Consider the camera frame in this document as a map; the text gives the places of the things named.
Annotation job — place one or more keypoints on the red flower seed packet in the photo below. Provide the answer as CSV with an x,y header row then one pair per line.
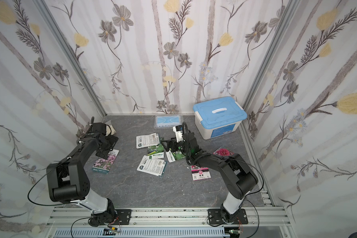
x,y
223,152

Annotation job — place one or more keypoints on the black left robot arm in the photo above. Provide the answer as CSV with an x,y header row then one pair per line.
x,y
68,182

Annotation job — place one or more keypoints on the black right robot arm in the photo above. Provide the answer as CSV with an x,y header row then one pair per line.
x,y
238,175

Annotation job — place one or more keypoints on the aluminium corner frame post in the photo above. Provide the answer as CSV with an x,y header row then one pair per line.
x,y
272,49
68,52

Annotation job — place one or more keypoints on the large green gourd seed packet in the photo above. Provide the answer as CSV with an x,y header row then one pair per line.
x,y
156,151

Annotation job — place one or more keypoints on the small green gourd seed packet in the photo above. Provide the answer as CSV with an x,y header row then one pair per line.
x,y
174,156

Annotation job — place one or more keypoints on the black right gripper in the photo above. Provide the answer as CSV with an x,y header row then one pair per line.
x,y
172,144

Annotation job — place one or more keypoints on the bag of cream gloves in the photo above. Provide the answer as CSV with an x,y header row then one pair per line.
x,y
110,130

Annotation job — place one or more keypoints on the bag of blue face masks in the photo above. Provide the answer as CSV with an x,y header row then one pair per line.
x,y
162,122

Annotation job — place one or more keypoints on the blue lidded storage box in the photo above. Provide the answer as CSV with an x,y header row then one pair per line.
x,y
218,117

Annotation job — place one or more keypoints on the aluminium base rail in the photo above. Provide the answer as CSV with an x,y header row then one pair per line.
x,y
186,222

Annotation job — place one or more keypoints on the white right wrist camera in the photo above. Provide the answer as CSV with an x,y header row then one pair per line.
x,y
178,130

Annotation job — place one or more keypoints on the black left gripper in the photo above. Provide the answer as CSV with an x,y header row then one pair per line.
x,y
106,146

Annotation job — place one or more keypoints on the white flower seed packet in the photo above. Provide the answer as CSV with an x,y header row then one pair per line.
x,y
144,141
151,166
104,165

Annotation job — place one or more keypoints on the aluminium corner frame post right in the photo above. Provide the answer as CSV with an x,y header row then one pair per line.
x,y
272,49

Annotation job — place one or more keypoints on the pink label seed packet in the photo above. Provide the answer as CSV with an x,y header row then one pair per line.
x,y
200,173

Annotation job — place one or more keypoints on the aluminium corner frame post left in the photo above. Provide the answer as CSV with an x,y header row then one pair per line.
x,y
68,52

